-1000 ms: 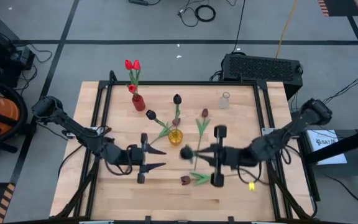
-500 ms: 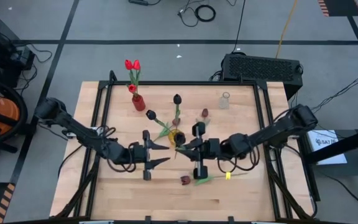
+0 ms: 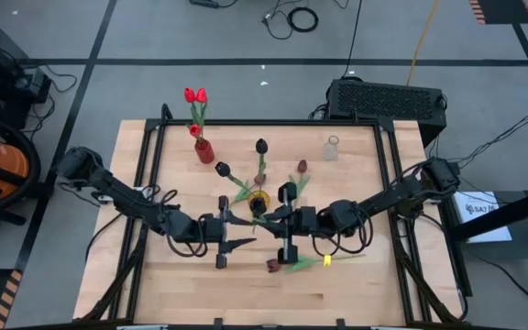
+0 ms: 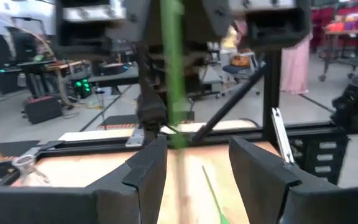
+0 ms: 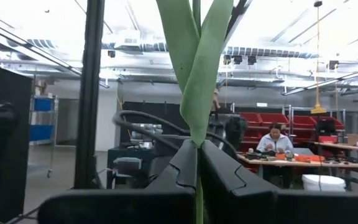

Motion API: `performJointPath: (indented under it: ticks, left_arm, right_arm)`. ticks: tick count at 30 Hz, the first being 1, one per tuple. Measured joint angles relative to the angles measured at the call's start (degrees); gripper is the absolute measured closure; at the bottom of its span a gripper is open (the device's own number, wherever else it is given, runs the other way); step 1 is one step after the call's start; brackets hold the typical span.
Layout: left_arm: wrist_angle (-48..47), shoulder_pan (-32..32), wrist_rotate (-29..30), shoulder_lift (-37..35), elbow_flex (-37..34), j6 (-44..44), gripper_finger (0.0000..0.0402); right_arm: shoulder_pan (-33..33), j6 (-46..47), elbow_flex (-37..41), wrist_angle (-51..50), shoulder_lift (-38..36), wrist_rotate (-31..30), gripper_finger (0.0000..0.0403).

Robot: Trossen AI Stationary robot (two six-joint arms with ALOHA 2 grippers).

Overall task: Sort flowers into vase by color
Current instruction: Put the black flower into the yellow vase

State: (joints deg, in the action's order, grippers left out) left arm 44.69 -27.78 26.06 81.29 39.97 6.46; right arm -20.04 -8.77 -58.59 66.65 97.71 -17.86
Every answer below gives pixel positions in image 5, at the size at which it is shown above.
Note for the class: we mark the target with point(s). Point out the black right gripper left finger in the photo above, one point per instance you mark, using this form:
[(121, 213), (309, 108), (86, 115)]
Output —
[(120, 208)]

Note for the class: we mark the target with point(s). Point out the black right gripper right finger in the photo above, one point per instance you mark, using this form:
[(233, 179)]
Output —
[(291, 208)]

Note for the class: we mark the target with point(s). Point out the maroon artificial tulip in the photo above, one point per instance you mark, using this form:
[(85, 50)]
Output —
[(197, 93)]

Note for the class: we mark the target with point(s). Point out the white plastic bucket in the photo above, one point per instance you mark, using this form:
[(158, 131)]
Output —
[(323, 183)]

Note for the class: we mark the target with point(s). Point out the long wooden workbench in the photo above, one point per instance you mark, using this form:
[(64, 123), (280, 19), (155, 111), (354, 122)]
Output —
[(337, 164)]

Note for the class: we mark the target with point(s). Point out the person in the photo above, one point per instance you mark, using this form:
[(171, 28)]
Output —
[(275, 141)]

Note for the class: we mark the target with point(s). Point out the red storage bin shelf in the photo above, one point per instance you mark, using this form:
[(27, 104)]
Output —
[(303, 121)]

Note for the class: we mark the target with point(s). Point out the large black panel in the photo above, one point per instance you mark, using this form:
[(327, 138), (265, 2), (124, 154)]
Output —
[(2, 140)]

